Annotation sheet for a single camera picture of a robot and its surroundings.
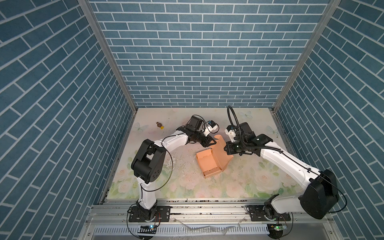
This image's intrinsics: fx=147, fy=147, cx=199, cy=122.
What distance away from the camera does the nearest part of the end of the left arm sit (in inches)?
28.7

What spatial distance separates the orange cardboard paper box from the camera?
849 millimetres

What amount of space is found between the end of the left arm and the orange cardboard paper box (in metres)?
0.06
